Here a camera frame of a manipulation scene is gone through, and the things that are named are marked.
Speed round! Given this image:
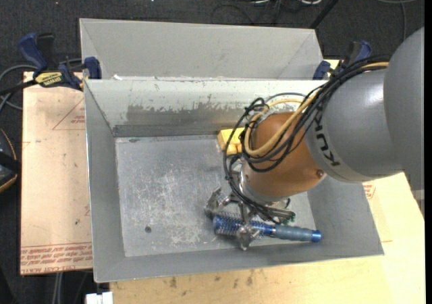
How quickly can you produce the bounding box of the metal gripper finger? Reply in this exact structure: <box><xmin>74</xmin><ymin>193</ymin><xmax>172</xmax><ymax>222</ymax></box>
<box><xmin>235</xmin><ymin>223</ymin><xmax>263</xmax><ymax>251</ymax></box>
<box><xmin>203</xmin><ymin>186</ymin><xmax>238</xmax><ymax>219</ymax></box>

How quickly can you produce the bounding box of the blue hair brush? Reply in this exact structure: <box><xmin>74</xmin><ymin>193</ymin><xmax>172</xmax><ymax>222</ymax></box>
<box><xmin>212</xmin><ymin>213</ymin><xmax>323</xmax><ymax>245</ymax></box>

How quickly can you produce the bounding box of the grey metal bin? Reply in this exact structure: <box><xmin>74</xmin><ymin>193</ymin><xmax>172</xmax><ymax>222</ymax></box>
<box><xmin>79</xmin><ymin>18</ymin><xmax>385</xmax><ymax>284</ymax></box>

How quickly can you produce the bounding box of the yellow sponge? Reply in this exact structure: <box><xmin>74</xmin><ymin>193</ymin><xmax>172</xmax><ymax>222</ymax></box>
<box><xmin>217</xmin><ymin>127</ymin><xmax>249</xmax><ymax>155</ymax></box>

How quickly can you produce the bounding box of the brown cardboard board, red print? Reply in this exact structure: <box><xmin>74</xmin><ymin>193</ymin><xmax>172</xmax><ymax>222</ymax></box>
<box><xmin>20</xmin><ymin>71</ymin><xmax>394</xmax><ymax>276</ymax></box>

